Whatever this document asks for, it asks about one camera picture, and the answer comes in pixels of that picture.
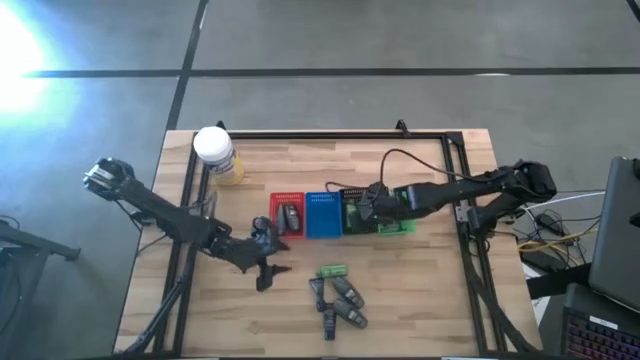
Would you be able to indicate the black backlit keyboard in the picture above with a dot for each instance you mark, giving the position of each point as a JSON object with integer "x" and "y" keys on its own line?
{"x": 600, "y": 335}

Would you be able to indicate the red plastic basket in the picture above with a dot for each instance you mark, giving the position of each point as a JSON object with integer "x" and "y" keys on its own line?
{"x": 287, "y": 196}

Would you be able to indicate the green plastic basket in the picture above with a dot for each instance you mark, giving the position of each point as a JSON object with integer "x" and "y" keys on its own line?
{"x": 400, "y": 228}

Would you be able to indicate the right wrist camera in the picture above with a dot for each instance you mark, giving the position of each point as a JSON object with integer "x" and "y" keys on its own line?
{"x": 377, "y": 191}

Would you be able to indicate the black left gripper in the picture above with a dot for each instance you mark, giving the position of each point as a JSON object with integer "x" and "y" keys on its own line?
{"x": 245, "y": 252}

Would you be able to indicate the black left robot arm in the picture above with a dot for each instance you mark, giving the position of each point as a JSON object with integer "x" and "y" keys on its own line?
{"x": 165, "y": 215}

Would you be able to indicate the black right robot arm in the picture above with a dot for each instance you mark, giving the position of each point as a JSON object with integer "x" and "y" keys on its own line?
{"x": 450, "y": 192}

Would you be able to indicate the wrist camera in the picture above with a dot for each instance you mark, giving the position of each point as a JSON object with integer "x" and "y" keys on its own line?
{"x": 377, "y": 191}
{"x": 262, "y": 229}

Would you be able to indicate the blue plastic basket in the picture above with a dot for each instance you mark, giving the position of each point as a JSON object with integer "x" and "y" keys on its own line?
{"x": 324, "y": 217}

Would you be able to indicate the black floor stand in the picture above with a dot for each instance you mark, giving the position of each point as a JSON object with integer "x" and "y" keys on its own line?
{"x": 35, "y": 245}

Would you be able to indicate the black toiletry tube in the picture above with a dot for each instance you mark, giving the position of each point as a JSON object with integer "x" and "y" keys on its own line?
{"x": 318, "y": 294}
{"x": 329, "y": 324}

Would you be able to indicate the black power adapter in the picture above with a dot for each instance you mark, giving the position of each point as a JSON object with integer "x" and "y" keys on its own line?
{"x": 549, "y": 223}

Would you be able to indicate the yellow Lysol wipes canister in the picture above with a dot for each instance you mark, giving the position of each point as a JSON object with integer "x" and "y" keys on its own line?
{"x": 215, "y": 145}

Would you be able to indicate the black aluminium rig frame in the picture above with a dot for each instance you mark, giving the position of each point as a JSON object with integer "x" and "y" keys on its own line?
{"x": 350, "y": 135}

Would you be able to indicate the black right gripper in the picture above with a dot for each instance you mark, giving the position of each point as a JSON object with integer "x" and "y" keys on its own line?
{"x": 384, "y": 207}

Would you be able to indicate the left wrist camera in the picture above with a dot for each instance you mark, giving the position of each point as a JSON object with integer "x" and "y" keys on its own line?
{"x": 262, "y": 229}

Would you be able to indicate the green battery tray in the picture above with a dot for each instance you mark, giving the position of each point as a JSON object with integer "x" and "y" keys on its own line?
{"x": 356, "y": 229}

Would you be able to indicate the grey laptop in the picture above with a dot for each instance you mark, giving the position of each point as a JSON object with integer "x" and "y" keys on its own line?
{"x": 617, "y": 235}

